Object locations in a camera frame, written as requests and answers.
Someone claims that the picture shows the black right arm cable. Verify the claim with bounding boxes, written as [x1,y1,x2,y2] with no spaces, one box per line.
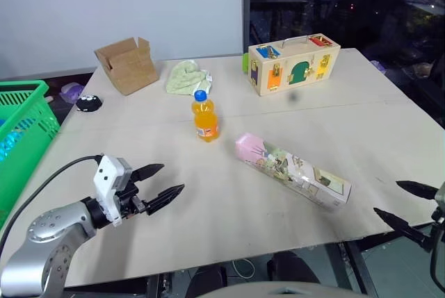
[429,242,445,289]

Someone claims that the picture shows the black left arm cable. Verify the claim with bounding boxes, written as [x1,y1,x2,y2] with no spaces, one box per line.
[0,154,105,254]

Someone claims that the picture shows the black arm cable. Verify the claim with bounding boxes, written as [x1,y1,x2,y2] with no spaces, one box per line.
[429,242,445,289]
[0,154,105,254]

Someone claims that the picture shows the light green towel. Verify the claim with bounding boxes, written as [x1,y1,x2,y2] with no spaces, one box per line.
[165,59,213,97]

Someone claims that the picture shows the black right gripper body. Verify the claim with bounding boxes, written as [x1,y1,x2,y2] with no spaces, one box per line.
[426,206,445,254]

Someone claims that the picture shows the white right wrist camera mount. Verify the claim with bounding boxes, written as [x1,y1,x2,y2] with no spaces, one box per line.
[433,181,445,223]

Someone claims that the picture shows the black round paw-print object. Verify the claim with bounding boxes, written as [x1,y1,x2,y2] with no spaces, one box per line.
[75,94,104,114]

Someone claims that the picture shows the open brown cardboard box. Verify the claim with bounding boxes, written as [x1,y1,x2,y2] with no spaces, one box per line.
[93,36,161,97]

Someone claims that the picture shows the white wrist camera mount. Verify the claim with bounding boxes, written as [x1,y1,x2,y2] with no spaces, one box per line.
[433,181,445,223]
[92,154,134,228]

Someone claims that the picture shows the pale purple bag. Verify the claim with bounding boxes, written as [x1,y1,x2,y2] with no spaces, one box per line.
[369,59,388,74]

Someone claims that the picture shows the black table frame leg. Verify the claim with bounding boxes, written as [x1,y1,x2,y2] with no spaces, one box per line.
[341,240,380,298]

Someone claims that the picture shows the white cable under table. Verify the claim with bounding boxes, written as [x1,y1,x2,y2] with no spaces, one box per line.
[232,257,257,279]

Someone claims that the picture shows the orange soda bottle blue cap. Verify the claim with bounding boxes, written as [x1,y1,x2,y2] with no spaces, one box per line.
[191,89,220,144]

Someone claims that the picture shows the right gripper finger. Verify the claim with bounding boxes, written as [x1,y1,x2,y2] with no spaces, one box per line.
[396,180,440,201]
[373,207,431,252]

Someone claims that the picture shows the wooden latch lock box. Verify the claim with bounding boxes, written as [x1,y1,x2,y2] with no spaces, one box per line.
[247,33,341,98]

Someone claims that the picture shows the green plastic basket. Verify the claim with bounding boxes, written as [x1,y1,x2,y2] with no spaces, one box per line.
[0,79,61,230]

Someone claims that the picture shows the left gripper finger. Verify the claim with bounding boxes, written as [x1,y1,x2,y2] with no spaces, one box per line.
[144,183,186,217]
[131,163,165,184]

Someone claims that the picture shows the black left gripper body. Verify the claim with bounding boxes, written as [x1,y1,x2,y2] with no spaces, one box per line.
[115,169,148,222]

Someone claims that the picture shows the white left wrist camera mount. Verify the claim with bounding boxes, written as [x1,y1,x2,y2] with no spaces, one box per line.
[92,154,134,228]

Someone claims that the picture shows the long pink printed carton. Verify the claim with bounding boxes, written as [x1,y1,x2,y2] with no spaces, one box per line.
[234,132,353,213]

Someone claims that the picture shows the purple plastic object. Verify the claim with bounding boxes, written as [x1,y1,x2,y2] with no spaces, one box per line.
[58,81,86,105]

